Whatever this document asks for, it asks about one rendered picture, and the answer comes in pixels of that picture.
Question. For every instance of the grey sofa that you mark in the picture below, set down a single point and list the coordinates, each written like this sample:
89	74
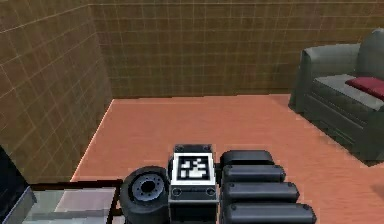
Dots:
336	96

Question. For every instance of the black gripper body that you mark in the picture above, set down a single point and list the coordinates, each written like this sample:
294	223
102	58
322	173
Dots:
146	196

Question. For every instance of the black television set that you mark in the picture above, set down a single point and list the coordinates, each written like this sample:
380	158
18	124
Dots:
11	186

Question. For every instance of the glass top table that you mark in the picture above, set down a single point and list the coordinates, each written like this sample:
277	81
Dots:
76	203

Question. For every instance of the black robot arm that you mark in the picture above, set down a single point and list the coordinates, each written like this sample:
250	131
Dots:
253	193

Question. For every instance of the red cushion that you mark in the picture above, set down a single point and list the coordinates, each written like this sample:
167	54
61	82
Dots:
368	85

